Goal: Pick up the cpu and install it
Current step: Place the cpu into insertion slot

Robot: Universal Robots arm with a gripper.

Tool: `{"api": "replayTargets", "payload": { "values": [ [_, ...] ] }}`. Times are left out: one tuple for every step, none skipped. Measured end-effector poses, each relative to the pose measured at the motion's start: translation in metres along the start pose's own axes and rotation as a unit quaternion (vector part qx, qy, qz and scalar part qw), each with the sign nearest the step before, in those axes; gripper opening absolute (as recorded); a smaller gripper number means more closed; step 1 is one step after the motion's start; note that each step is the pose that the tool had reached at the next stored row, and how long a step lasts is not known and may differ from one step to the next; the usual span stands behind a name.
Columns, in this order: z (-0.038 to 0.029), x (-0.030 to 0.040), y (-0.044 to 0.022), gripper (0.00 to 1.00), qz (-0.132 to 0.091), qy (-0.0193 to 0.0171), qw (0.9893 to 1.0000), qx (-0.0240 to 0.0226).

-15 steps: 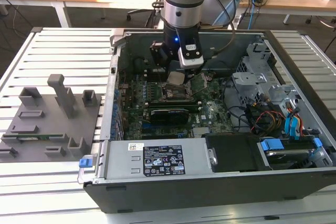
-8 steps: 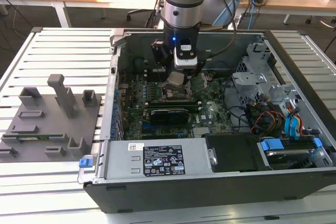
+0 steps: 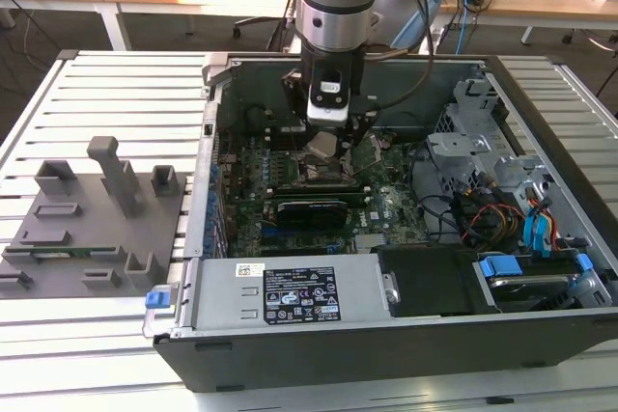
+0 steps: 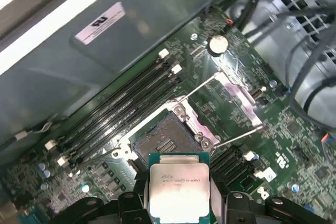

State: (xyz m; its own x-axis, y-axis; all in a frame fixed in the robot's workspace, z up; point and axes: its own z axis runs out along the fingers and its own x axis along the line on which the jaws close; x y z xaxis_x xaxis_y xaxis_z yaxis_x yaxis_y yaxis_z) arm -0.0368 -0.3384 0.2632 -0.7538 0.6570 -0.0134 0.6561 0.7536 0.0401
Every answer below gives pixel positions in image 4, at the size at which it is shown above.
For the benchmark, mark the white sticker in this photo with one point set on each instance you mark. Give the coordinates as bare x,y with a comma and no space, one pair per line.
102,23

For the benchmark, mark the green motherboard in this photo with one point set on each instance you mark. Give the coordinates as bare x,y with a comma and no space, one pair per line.
288,142

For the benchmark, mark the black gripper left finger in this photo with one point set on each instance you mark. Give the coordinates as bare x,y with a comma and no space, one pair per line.
86,211

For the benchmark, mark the metal socket cover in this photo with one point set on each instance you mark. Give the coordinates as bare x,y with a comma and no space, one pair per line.
202,127

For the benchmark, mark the silver metal drive cage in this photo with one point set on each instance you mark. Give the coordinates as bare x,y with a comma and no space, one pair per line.
288,32

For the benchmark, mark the black RAM slot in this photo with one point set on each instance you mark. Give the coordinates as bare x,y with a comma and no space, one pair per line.
225,155
263,174
125,122
113,106
231,163
119,115
237,172
106,99

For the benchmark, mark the round coin battery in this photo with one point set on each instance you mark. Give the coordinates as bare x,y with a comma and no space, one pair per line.
218,45

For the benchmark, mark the internal USB port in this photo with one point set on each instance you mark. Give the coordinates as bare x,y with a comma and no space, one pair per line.
256,94

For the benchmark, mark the silver green CPU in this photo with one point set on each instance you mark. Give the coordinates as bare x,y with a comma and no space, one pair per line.
178,182

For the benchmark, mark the CPU socket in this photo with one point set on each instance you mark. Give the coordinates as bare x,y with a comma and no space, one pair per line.
162,134

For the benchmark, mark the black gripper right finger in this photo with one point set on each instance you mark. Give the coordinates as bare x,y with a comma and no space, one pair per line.
275,212

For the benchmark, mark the black grey PC case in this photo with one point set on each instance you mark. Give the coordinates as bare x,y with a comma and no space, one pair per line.
92,72

